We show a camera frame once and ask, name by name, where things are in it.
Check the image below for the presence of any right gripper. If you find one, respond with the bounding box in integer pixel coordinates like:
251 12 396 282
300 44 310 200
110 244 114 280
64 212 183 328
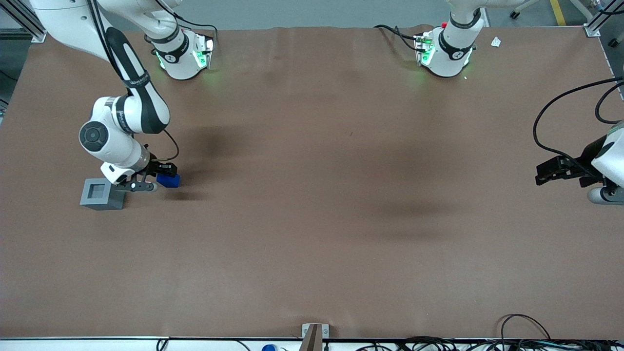
101 158 178 186

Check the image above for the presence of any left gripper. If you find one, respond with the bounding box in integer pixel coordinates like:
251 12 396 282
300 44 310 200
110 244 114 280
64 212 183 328
535 134 624 189

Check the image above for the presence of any gray square socket base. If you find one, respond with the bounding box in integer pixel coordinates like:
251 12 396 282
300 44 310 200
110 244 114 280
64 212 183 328
80 178 126 211

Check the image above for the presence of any brown table cover sheet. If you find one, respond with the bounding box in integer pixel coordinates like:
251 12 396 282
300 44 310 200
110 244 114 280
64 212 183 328
0 24 624 340

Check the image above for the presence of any white stand leg with caster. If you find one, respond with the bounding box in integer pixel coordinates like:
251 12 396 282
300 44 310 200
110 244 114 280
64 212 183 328
509 0 542 20

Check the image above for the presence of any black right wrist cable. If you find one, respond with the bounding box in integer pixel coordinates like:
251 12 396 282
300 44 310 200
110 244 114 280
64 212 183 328
87 0 180 164

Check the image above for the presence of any long black left wrist cable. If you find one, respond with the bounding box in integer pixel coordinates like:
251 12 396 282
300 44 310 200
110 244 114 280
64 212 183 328
532 77 624 181

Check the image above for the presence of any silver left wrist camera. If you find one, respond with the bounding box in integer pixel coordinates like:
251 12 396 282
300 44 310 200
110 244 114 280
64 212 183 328
587 187 624 205

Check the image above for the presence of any short black left wrist cable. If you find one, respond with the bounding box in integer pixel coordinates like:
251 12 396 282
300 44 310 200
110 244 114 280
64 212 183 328
595 80 624 125

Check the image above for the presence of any aluminium frame post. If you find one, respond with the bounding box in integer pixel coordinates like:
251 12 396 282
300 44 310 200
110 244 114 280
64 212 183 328
570 0 624 38
0 0 47 43

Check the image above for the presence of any black looped cable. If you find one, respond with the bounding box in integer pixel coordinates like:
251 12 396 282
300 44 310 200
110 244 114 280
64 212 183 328
501 314 551 342

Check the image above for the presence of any black right arm base cable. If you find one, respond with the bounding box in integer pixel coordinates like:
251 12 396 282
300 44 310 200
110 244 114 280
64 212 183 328
166 10 218 47

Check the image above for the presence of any black arm base cable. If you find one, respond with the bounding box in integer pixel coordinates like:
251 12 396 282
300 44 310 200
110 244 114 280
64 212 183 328
374 24 420 52
166 10 218 47

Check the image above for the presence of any black cable bundle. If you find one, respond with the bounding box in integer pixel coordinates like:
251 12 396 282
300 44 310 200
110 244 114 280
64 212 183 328
353 335 624 351

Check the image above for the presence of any black left arm base cable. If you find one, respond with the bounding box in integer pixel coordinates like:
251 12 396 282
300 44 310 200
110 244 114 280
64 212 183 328
374 24 420 52

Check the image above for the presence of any brown camera mount pole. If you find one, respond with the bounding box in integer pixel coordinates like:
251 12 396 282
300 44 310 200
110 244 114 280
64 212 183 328
298 324 323 351

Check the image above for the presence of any metal mounting bracket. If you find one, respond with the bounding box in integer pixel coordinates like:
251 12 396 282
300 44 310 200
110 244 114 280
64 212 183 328
302 323 330 339

